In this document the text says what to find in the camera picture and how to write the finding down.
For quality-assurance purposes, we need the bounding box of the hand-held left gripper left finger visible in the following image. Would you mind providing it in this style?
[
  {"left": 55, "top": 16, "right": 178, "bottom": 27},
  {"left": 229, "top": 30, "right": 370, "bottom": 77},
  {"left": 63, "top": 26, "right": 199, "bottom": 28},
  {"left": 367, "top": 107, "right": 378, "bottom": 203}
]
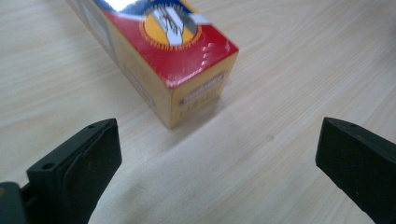
[{"left": 20, "top": 118, "right": 123, "bottom": 224}]

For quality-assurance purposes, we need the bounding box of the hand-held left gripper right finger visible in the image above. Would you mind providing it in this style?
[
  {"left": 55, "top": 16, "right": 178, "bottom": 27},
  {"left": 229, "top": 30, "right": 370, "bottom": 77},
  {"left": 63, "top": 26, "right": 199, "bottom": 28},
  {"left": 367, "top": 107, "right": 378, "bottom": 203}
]
[{"left": 315, "top": 117, "right": 396, "bottom": 224}]

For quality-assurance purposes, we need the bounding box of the red and yellow cardboard box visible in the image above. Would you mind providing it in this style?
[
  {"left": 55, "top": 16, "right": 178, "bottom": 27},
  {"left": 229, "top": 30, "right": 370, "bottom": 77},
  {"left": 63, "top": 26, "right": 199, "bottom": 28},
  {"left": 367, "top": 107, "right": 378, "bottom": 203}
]
[{"left": 64, "top": 0, "right": 240, "bottom": 131}]

